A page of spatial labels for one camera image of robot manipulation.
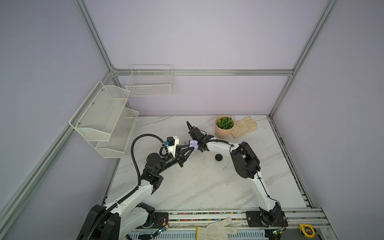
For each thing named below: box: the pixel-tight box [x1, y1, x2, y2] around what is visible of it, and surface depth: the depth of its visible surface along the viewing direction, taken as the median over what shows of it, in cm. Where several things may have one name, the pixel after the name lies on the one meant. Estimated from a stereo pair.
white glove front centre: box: [198, 217, 238, 240], surface depth 72 cm
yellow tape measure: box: [299, 224, 316, 238], surface depth 71 cm
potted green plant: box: [214, 115, 235, 139], surface depth 103 cm
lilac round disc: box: [189, 140, 199, 151], surface depth 73 cm
